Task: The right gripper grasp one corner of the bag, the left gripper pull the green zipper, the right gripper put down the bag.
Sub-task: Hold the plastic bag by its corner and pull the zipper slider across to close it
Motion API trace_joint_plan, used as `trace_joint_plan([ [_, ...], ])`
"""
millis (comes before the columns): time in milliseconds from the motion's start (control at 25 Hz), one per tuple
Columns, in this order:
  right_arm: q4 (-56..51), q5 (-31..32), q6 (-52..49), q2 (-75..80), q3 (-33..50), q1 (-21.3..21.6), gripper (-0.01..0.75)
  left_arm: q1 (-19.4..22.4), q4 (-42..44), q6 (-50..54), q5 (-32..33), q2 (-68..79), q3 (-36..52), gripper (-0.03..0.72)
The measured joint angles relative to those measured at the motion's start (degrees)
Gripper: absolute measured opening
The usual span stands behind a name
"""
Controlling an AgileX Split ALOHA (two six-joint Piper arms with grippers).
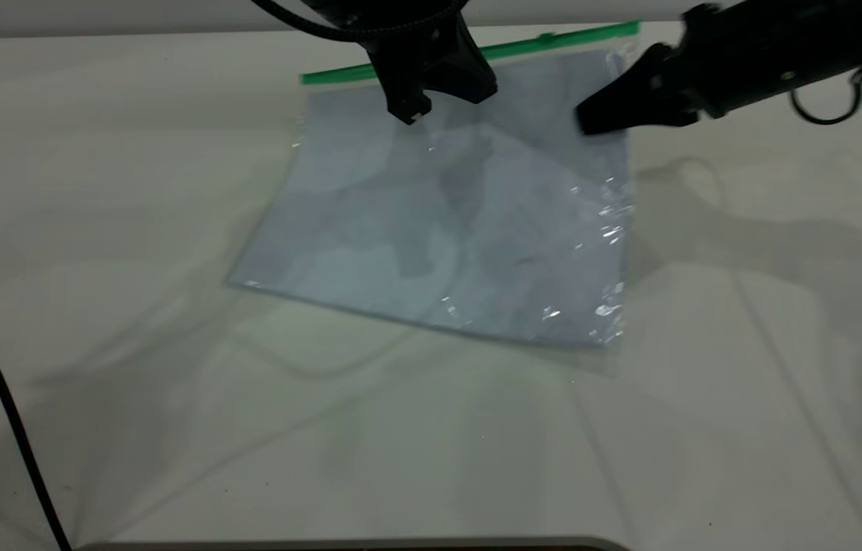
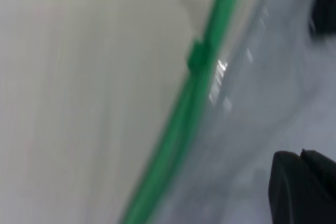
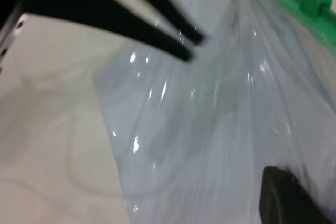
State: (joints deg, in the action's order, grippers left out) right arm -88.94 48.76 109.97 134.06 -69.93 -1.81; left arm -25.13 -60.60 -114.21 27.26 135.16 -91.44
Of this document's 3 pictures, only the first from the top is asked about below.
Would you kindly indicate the white paper sheets stack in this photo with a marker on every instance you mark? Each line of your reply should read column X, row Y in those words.
column 369, row 229

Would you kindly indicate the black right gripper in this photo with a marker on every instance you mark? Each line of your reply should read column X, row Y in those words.
column 729, row 61

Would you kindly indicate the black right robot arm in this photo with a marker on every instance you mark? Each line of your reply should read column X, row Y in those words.
column 851, row 38

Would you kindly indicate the clear zip bag green strip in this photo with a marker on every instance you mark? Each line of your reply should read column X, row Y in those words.
column 438, row 229

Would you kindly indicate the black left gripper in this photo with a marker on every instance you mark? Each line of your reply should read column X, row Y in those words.
column 392, row 19

